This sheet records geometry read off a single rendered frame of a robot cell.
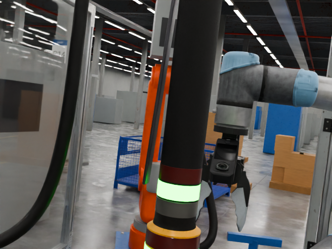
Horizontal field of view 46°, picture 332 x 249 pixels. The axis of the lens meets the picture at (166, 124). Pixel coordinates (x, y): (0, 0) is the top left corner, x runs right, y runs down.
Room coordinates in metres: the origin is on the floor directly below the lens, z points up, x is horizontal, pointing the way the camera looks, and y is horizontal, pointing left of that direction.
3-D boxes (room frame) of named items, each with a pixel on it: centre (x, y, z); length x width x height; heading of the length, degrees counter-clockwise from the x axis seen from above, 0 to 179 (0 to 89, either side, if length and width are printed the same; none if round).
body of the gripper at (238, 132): (0.83, -0.14, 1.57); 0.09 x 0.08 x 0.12; 166
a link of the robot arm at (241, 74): (0.82, -0.14, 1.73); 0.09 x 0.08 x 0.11; 83
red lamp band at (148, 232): (0.31, -0.02, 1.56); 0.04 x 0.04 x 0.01
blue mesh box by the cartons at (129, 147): (7.63, 0.21, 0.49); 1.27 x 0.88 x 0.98; 158
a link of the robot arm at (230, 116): (0.82, -0.13, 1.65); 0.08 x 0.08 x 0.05
